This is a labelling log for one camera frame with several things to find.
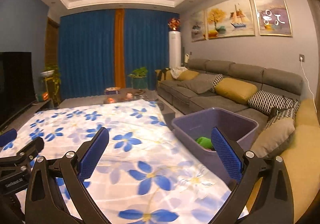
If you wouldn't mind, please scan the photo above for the green crumpled trash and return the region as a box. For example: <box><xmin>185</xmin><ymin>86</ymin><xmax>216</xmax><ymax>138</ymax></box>
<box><xmin>195</xmin><ymin>137</ymin><xmax>215</xmax><ymax>151</ymax></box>

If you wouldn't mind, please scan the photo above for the purple plastic trash bin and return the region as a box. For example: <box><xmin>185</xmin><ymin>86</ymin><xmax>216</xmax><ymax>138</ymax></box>
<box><xmin>171</xmin><ymin>107</ymin><xmax>259</xmax><ymax>185</ymax></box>

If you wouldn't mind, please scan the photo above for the black television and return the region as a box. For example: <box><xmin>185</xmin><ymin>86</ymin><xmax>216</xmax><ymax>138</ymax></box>
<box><xmin>1</xmin><ymin>52</ymin><xmax>36</xmax><ymax>127</ymax></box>

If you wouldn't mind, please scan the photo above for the grey sectional sofa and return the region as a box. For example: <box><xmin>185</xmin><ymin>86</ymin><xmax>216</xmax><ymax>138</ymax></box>
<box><xmin>155</xmin><ymin>59</ymin><xmax>319</xmax><ymax>223</ymax></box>

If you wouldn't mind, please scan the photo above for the plant on yellow stand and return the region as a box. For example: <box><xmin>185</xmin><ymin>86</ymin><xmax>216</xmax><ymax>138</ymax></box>
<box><xmin>41</xmin><ymin>65</ymin><xmax>61</xmax><ymax>106</ymax></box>

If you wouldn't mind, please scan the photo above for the houndstooth patterned cushion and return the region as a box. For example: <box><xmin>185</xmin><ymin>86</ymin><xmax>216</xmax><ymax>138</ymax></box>
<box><xmin>247</xmin><ymin>91</ymin><xmax>300</xmax><ymax>115</ymax></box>

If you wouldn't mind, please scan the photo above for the floral white blue tablecloth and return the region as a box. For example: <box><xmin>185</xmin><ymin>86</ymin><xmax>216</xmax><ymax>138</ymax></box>
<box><xmin>1</xmin><ymin>100</ymin><xmax>231</xmax><ymax>223</ymax></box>

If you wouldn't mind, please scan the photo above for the blue curtain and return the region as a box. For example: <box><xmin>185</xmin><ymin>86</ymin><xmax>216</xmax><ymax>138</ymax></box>
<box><xmin>58</xmin><ymin>9</ymin><xmax>180</xmax><ymax>99</ymax></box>

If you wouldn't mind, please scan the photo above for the yellow cushion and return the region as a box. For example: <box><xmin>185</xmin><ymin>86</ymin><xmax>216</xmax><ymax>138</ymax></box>
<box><xmin>177</xmin><ymin>70</ymin><xmax>200</xmax><ymax>81</ymax></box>
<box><xmin>215</xmin><ymin>78</ymin><xmax>258</xmax><ymax>105</ymax></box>

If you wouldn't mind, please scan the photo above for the orange curtain strip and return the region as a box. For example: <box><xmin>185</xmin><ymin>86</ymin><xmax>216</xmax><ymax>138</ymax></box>
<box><xmin>114</xmin><ymin>9</ymin><xmax>126</xmax><ymax>88</ymax></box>

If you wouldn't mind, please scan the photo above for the green potted plant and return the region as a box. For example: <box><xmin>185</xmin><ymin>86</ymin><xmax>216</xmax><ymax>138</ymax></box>
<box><xmin>128</xmin><ymin>67</ymin><xmax>148</xmax><ymax>89</ymax></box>

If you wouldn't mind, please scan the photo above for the grey cushion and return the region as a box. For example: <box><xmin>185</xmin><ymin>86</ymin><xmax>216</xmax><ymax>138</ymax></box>
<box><xmin>177</xmin><ymin>79</ymin><xmax>214</xmax><ymax>94</ymax></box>

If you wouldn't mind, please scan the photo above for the far yellow cushion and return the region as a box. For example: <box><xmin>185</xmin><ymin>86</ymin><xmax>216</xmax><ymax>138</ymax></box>
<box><xmin>177</xmin><ymin>70</ymin><xmax>200</xmax><ymax>81</ymax></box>

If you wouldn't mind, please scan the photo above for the right purple painting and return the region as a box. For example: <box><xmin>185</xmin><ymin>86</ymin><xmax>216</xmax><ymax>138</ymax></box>
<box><xmin>253</xmin><ymin>0</ymin><xmax>293</xmax><ymax>37</ymax></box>

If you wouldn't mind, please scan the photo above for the white standing air conditioner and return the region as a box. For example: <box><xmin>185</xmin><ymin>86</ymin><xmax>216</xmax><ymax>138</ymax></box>
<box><xmin>169</xmin><ymin>31</ymin><xmax>181</xmax><ymax>68</ymax></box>

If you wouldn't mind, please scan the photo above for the centre sailboat painting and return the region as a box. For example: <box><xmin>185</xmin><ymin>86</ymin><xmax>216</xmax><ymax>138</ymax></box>
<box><xmin>206</xmin><ymin>0</ymin><xmax>255</xmax><ymax>39</ymax></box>

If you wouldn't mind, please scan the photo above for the red flower decoration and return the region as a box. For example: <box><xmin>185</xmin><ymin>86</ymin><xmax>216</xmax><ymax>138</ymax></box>
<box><xmin>168</xmin><ymin>18</ymin><xmax>181</xmax><ymax>31</ymax></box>

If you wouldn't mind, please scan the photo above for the left small painting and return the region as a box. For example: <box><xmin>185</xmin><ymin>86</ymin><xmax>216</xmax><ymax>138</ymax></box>
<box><xmin>189</xmin><ymin>10</ymin><xmax>206</xmax><ymax>42</ymax></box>

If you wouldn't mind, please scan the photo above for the white charging cable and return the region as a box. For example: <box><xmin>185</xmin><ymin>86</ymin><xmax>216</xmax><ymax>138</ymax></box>
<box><xmin>299</xmin><ymin>57</ymin><xmax>318</xmax><ymax>108</ymax></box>

